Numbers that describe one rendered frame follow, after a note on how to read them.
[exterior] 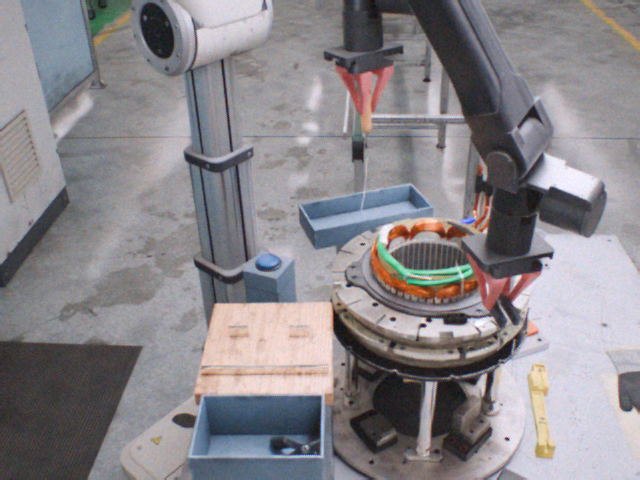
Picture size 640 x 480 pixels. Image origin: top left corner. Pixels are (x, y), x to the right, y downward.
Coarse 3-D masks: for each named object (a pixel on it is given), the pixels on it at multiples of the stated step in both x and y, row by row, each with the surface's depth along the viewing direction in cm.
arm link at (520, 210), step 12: (504, 192) 77; (516, 192) 76; (528, 192) 76; (540, 192) 75; (492, 204) 80; (504, 204) 77; (516, 204) 77; (528, 204) 77; (516, 216) 77; (528, 216) 78
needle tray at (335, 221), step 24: (384, 192) 137; (408, 192) 139; (312, 216) 135; (336, 216) 136; (360, 216) 135; (384, 216) 127; (408, 216) 129; (432, 216) 131; (312, 240) 127; (336, 240) 127
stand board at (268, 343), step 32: (224, 320) 102; (256, 320) 102; (288, 320) 102; (320, 320) 102; (224, 352) 96; (256, 352) 96; (288, 352) 96; (320, 352) 96; (224, 384) 91; (256, 384) 91; (288, 384) 90; (320, 384) 90
